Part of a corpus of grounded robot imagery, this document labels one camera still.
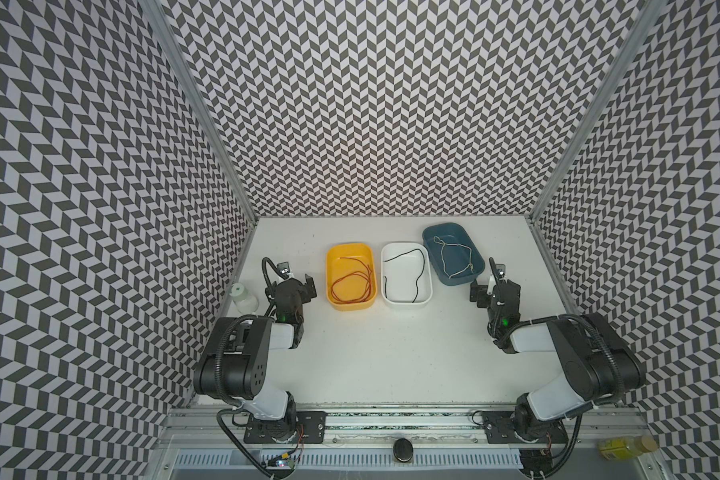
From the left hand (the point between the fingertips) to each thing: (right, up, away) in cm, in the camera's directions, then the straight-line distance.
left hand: (291, 275), depth 94 cm
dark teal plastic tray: (+55, +6, +15) cm, 58 cm away
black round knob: (+33, -34, -31) cm, 56 cm away
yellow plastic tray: (+19, -2, +3) cm, 19 cm away
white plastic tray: (+37, 0, +5) cm, 37 cm away
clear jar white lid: (-13, -8, -4) cm, 16 cm away
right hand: (+65, -1, -1) cm, 65 cm away
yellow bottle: (+80, -34, -31) cm, 92 cm away
